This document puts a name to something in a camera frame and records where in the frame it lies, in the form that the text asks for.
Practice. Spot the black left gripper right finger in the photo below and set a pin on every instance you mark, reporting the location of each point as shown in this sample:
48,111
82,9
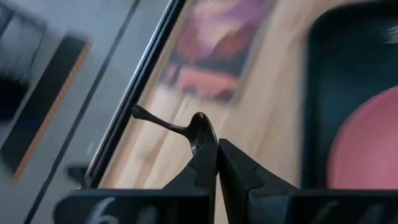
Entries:
248,193

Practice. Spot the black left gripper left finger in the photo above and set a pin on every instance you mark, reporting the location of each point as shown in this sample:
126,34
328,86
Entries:
186,199

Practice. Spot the black spoon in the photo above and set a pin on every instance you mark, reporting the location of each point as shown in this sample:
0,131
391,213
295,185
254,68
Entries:
199,130

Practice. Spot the pink plastic plate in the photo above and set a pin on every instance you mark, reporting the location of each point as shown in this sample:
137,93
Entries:
370,146

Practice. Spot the dark green plastic tray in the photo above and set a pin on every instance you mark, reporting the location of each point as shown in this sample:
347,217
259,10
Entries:
335,62

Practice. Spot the black floor tape strip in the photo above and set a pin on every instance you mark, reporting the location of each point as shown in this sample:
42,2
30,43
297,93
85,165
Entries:
84,109

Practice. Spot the red and pink picture mat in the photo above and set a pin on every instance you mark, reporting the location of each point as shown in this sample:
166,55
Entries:
217,49

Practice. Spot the black hazard-striped floor mat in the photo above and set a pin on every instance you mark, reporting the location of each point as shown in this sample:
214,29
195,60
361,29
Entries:
46,105

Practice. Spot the black frame bracket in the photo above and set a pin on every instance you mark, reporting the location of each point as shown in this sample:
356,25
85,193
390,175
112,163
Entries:
77,174

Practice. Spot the black aluminium table frame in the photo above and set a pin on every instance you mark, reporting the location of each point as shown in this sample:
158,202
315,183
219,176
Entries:
136,84

